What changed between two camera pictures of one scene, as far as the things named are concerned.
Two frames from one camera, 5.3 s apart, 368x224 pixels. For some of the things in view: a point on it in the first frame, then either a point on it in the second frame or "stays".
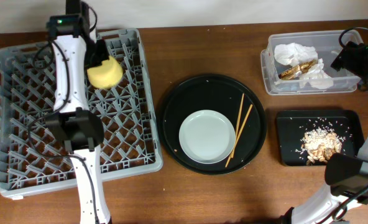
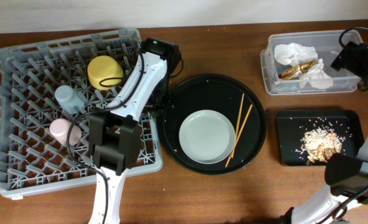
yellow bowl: (107, 76) stays
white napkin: (316, 77) stays
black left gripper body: (97, 55) to (158, 106)
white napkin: (295, 54) stays
